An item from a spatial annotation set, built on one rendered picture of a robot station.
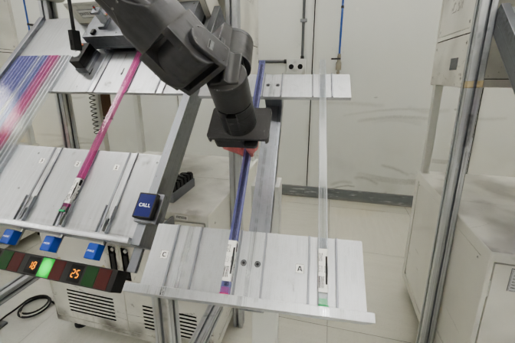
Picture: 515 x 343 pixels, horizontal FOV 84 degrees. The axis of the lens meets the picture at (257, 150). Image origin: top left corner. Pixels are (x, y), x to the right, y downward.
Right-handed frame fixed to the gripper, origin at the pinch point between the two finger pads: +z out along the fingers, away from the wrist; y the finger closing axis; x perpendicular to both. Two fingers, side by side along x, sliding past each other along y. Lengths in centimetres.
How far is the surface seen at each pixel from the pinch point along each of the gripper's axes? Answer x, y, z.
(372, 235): -32, -57, 154
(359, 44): -160, -47, 100
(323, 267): 19.8, -14.2, -0.4
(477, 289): 13, -57, 44
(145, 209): 12.0, 18.8, 3.3
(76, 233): 16.9, 34.2, 6.8
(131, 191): 6.8, 26.4, 7.9
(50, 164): 1, 51, 9
